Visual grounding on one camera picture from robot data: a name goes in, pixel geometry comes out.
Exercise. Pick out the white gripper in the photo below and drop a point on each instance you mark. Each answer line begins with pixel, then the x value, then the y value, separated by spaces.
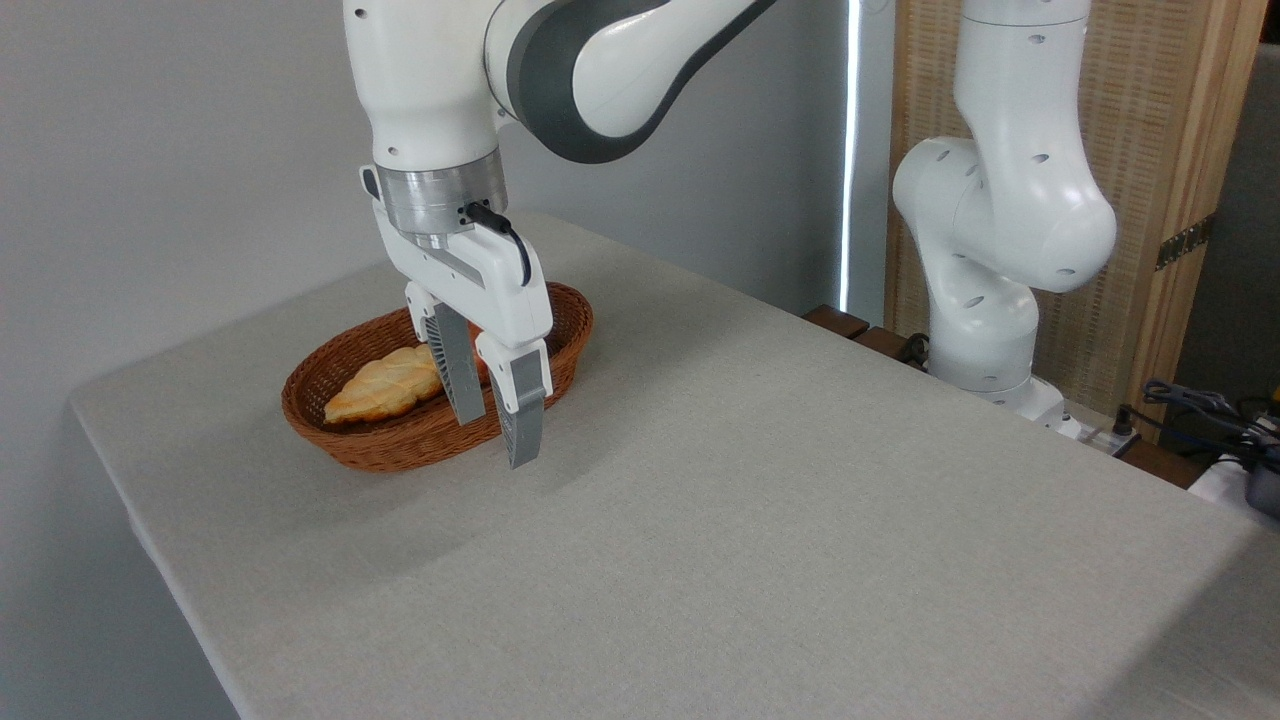
pixel 490 275

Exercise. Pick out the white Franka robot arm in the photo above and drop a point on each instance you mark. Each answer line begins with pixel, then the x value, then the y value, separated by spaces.
pixel 1000 200

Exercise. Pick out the long braided bread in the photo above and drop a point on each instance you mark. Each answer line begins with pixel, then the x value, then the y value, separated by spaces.
pixel 385 385

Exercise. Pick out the brown wicker basket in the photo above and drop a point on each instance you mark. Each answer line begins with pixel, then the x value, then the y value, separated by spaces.
pixel 400 445

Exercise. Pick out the grey tablecloth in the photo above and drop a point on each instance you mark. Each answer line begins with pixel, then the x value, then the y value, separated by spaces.
pixel 750 520

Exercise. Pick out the dark wooden slat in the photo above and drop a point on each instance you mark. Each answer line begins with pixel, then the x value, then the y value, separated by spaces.
pixel 885 343
pixel 836 320

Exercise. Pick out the metal screen hinge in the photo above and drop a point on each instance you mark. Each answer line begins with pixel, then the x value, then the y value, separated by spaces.
pixel 1185 242

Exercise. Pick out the wooden rattan folding screen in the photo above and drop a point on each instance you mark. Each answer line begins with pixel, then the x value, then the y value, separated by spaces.
pixel 1150 120

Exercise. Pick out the dark grey partition panel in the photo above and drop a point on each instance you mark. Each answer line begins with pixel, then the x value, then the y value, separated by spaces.
pixel 1235 250

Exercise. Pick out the dark grey device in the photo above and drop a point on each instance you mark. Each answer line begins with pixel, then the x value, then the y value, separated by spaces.
pixel 1265 492

